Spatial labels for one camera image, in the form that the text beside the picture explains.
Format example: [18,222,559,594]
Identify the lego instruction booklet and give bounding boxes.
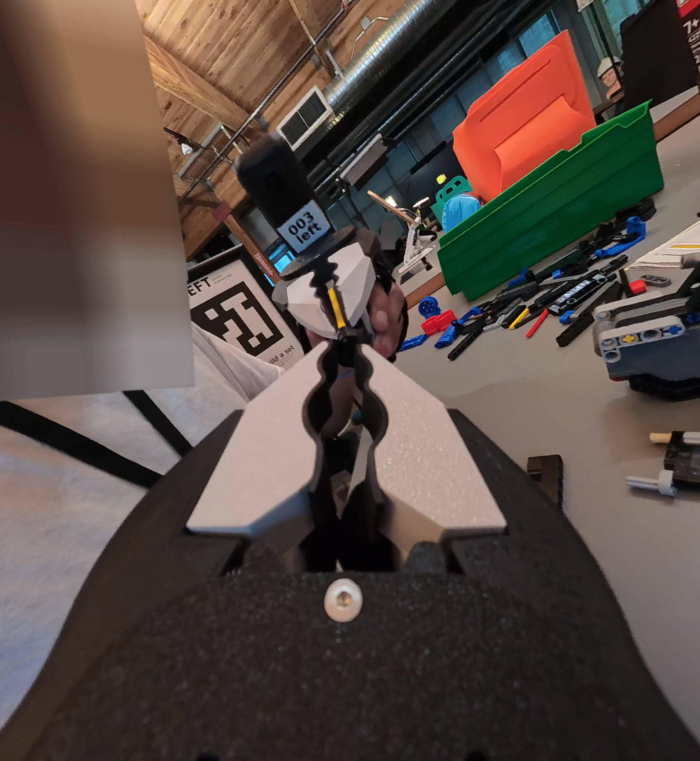
[626,205,700,271]

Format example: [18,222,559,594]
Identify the silver ventilation duct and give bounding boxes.
[320,0,541,114]

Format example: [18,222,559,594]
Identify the white vent grille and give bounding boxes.
[275,86,336,149]

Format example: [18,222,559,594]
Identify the black and white marker sign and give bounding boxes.
[188,244,300,369]

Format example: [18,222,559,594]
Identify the black lego connector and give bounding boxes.
[331,328,374,366]

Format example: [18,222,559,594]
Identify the blue bag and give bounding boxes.
[442,195,484,234]

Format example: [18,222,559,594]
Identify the person's left hand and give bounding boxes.
[366,288,407,359]

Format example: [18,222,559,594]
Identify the pile of lego beams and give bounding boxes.
[397,199,660,363]

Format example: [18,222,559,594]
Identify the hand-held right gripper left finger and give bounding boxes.
[186,340,339,566]

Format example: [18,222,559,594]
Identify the green plastic bin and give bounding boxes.
[438,100,666,301]

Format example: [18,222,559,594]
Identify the small black lego subassembly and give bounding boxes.
[626,431,700,499]

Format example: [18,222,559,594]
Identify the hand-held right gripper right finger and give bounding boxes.
[350,342,508,566]

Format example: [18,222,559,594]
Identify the partly built lego model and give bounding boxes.
[592,235,700,402]

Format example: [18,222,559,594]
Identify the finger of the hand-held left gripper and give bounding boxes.
[271,262,341,342]
[333,241,380,334]

